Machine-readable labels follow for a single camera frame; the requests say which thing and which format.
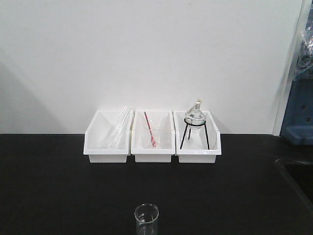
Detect clear glass beaker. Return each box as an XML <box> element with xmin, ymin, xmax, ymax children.
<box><xmin>134</xmin><ymin>203</ymin><xmax>159</xmax><ymax>235</ymax></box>

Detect middle white storage bin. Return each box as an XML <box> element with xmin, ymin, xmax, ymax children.
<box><xmin>131</xmin><ymin>111</ymin><xmax>176</xmax><ymax>163</ymax></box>

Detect white storage bin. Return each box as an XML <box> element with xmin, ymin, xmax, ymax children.
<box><xmin>173</xmin><ymin>111</ymin><xmax>222</xmax><ymax>163</ymax></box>
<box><xmin>131</xmin><ymin>111</ymin><xmax>176</xmax><ymax>163</ymax></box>
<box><xmin>83</xmin><ymin>110</ymin><xmax>134</xmax><ymax>163</ymax></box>

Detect clear glass funnel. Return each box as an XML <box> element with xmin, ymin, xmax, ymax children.
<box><xmin>141</xmin><ymin>119</ymin><xmax>161</xmax><ymax>149</ymax></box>

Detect red white striped stirrer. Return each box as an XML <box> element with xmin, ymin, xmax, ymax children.
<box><xmin>144</xmin><ymin>111</ymin><xmax>157</xmax><ymax>147</ymax></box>

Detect clear glass rods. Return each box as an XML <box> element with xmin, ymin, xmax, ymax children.
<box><xmin>96</xmin><ymin>106</ymin><xmax>131</xmax><ymax>149</ymax></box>

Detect glass alcohol lamp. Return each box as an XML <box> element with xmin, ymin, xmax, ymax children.
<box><xmin>185</xmin><ymin>99</ymin><xmax>206</xmax><ymax>129</ymax></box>

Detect right white storage bin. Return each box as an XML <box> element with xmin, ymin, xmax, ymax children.
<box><xmin>173</xmin><ymin>111</ymin><xmax>222</xmax><ymax>163</ymax></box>

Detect left white storage bin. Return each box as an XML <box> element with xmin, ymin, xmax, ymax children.
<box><xmin>83</xmin><ymin>110</ymin><xmax>134</xmax><ymax>163</ymax></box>

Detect black lab sink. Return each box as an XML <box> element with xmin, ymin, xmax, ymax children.
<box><xmin>275</xmin><ymin>159</ymin><xmax>313</xmax><ymax>208</ymax></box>

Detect clear plastic bag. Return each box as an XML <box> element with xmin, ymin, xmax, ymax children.
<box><xmin>293</xmin><ymin>20</ymin><xmax>313</xmax><ymax>81</ymax></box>

